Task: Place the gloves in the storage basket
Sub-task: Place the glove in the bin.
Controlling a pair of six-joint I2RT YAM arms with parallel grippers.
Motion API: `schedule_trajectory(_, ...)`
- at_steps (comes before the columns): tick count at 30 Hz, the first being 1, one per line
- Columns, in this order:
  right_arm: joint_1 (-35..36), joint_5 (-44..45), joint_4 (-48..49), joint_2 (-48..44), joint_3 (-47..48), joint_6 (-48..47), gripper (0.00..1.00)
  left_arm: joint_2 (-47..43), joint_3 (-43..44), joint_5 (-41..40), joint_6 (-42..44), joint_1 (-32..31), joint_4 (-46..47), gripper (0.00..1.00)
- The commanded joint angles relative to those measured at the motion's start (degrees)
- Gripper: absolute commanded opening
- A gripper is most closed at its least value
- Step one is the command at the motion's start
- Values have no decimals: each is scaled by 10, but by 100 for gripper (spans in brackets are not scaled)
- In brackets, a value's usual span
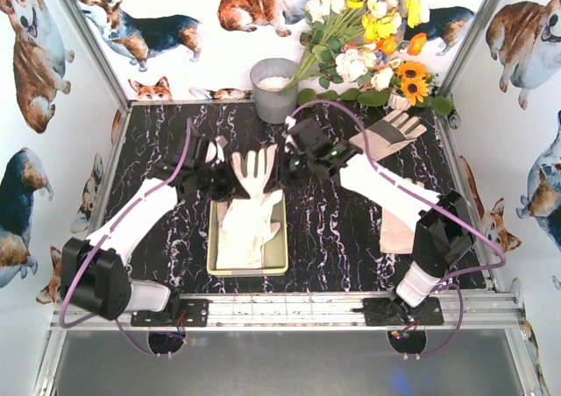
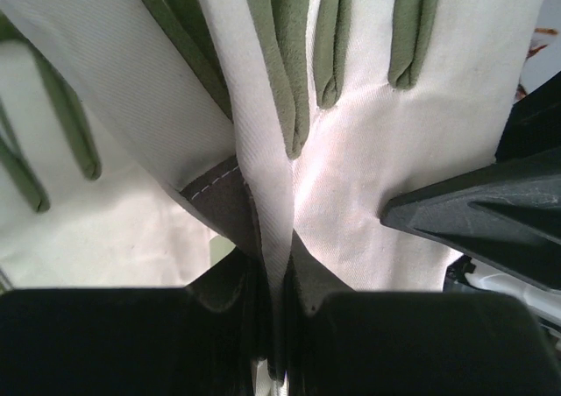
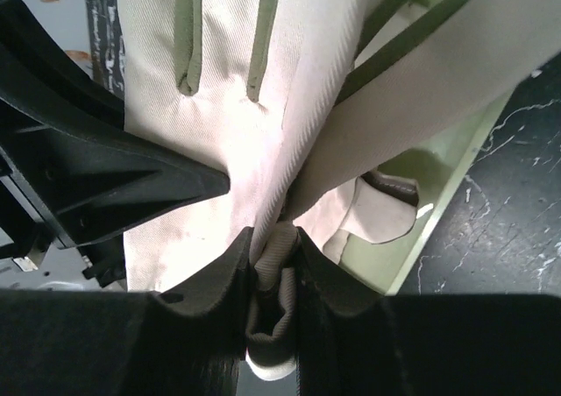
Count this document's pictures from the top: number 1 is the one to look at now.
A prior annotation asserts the white grey work glove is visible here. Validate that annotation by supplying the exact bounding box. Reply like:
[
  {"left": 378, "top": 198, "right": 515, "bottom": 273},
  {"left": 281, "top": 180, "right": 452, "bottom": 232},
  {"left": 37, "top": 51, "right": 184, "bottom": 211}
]
[{"left": 217, "top": 223, "right": 281, "bottom": 270}]

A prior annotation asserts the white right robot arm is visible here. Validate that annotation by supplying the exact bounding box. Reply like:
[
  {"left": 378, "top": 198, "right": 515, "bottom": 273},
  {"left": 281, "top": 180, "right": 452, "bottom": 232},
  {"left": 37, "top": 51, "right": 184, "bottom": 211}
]
[{"left": 278, "top": 113, "right": 475, "bottom": 308}]

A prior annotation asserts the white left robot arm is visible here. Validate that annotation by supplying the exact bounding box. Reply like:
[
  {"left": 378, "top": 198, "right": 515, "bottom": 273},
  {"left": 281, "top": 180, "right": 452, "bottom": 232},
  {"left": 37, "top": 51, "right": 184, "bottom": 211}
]
[{"left": 59, "top": 133, "right": 244, "bottom": 329}]

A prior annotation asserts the pale green storage basket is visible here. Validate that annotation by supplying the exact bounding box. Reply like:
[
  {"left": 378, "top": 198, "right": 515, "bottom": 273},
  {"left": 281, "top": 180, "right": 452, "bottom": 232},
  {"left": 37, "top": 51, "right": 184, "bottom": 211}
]
[{"left": 206, "top": 195, "right": 288, "bottom": 278}]

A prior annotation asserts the grey metal bucket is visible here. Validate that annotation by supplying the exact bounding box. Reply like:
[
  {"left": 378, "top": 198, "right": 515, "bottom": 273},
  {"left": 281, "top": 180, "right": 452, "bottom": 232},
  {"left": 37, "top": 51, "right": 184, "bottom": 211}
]
[{"left": 250, "top": 58, "right": 298, "bottom": 124}]

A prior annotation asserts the white ribbed flower pot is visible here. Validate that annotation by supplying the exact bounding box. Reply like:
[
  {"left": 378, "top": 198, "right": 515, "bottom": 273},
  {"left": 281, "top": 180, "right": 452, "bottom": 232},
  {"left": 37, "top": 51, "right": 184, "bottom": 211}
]
[{"left": 387, "top": 91, "right": 412, "bottom": 111}]

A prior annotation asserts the artificial flower bouquet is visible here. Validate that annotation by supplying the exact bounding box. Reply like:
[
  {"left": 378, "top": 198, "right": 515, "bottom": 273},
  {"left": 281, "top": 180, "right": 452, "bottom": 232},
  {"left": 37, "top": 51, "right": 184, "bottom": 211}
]
[{"left": 292, "top": 0, "right": 453, "bottom": 116}]

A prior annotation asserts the aluminium front frame rail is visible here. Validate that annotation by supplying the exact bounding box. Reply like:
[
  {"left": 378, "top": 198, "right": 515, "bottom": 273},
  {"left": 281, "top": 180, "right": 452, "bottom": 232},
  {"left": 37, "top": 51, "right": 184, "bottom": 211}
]
[{"left": 48, "top": 291, "right": 525, "bottom": 332}]

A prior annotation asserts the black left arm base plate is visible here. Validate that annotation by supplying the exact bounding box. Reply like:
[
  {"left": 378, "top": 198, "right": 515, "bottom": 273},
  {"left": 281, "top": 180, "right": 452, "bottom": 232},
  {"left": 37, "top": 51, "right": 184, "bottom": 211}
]
[{"left": 131, "top": 295, "right": 209, "bottom": 328}]

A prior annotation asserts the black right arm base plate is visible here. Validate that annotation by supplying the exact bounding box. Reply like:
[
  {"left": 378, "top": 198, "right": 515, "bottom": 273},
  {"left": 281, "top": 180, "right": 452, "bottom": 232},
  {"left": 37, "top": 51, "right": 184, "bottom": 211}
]
[{"left": 351, "top": 297, "right": 444, "bottom": 326}]

